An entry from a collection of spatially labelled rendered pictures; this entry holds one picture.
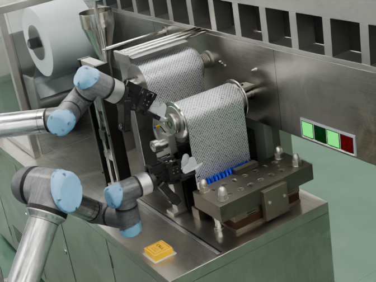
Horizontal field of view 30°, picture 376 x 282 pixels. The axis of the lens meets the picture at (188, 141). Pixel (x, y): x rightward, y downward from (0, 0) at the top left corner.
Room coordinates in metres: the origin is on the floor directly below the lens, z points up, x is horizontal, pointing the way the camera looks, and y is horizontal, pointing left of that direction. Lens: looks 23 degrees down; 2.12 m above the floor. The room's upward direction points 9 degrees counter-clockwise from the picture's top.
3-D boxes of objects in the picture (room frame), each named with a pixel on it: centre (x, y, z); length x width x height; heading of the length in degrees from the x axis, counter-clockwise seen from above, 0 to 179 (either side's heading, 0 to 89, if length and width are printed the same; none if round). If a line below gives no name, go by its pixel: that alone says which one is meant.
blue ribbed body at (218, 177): (2.22, -0.12, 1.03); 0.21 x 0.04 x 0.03; 120
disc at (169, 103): (2.23, 0.03, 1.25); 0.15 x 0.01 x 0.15; 30
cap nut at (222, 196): (2.04, -0.08, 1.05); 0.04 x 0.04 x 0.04
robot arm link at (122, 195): (2.05, 0.24, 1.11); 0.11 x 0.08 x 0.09; 120
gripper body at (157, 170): (2.12, 0.10, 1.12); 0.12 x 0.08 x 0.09; 120
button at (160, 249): (1.98, 0.15, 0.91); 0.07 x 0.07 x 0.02; 30
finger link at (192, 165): (2.16, 0.00, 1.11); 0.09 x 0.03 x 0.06; 118
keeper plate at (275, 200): (2.08, -0.26, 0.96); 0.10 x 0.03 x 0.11; 120
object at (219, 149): (2.24, -0.11, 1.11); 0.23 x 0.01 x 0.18; 120
